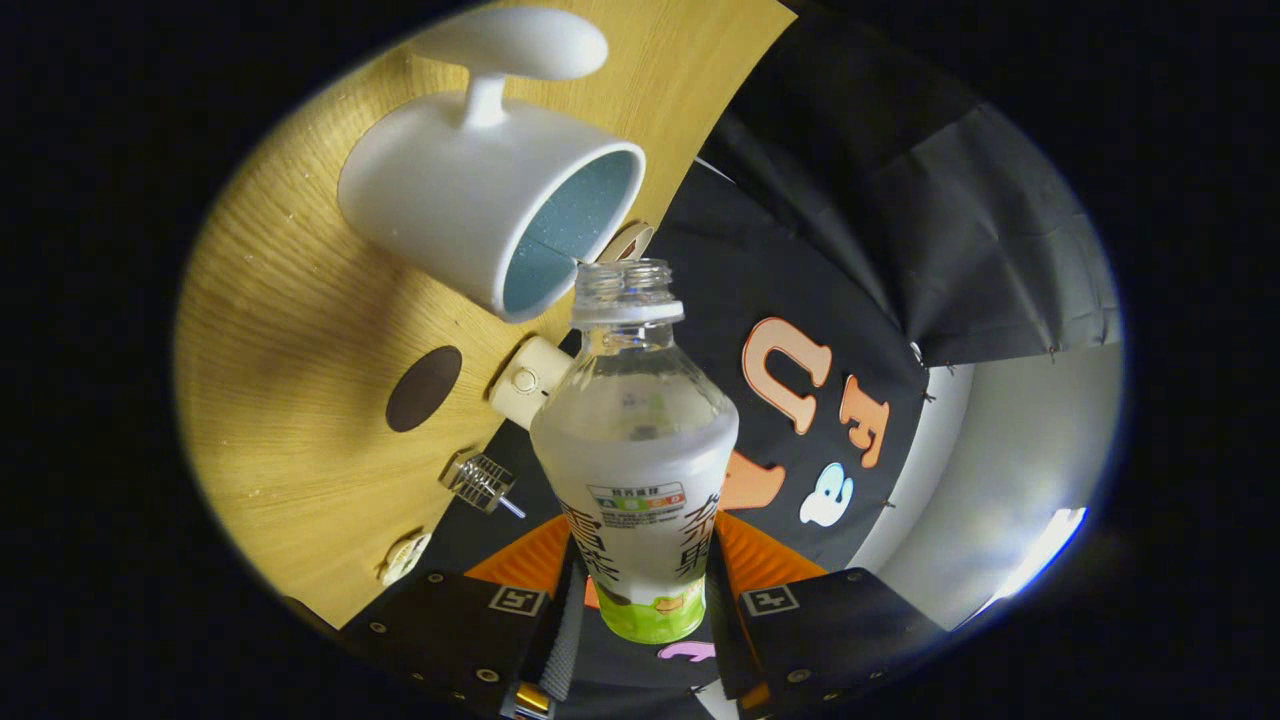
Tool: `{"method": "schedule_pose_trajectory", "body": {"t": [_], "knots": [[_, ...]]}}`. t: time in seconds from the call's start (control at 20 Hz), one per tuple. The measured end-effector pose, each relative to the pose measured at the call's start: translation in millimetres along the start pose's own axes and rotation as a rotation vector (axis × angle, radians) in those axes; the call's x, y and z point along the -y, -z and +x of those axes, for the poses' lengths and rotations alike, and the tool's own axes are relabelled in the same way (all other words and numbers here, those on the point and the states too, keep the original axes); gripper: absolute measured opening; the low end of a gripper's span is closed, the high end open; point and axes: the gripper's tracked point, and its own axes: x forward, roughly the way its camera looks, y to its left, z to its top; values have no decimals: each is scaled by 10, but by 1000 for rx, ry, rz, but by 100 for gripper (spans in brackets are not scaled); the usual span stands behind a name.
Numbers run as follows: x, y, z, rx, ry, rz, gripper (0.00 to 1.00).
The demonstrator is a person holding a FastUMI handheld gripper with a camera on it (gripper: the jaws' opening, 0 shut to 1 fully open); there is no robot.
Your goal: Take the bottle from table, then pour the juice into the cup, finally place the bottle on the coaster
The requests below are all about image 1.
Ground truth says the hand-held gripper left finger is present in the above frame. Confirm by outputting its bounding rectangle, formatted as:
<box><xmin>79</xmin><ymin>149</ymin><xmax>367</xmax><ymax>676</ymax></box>
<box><xmin>340</xmin><ymin>515</ymin><xmax>591</xmax><ymax>719</ymax></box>

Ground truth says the dark brown round coaster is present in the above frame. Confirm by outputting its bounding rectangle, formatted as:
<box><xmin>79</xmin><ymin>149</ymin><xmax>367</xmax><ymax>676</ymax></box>
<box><xmin>386</xmin><ymin>346</ymin><xmax>464</xmax><ymax>433</ymax></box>

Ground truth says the clear juice bottle white label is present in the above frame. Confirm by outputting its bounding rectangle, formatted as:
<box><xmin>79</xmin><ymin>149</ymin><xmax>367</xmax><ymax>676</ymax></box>
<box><xmin>530</xmin><ymin>258</ymin><xmax>741</xmax><ymax>646</ymax></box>

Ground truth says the white toaster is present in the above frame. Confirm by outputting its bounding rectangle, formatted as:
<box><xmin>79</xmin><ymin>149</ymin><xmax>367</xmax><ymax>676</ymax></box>
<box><xmin>488</xmin><ymin>335</ymin><xmax>574</xmax><ymax>431</ymax></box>

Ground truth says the wire mesh holder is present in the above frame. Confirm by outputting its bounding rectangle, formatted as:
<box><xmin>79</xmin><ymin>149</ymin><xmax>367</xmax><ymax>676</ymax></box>
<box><xmin>440</xmin><ymin>452</ymin><xmax>516</xmax><ymax>514</ymax></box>

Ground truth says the white cup blue inside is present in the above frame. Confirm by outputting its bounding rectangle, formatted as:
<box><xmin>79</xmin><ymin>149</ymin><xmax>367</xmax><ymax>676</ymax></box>
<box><xmin>337</xmin><ymin>8</ymin><xmax>648</xmax><ymax>324</ymax></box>

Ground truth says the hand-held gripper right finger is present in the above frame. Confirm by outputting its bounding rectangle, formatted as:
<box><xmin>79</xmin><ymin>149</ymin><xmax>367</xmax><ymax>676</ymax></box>
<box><xmin>705</xmin><ymin>510</ymin><xmax>946</xmax><ymax>713</ymax></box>

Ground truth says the small white plate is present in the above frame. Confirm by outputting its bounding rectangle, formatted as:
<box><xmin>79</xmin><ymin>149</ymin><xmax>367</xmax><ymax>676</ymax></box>
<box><xmin>598</xmin><ymin>222</ymin><xmax>656</xmax><ymax>266</ymax></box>

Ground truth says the white divided dish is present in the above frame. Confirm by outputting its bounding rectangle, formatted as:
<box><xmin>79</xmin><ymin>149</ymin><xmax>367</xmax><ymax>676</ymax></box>
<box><xmin>377</xmin><ymin>531</ymin><xmax>433</xmax><ymax>587</ymax></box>

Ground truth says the wooden table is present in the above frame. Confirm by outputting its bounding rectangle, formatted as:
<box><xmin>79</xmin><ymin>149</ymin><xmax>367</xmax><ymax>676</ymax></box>
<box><xmin>175</xmin><ymin>0</ymin><xmax>798</xmax><ymax>631</ymax></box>

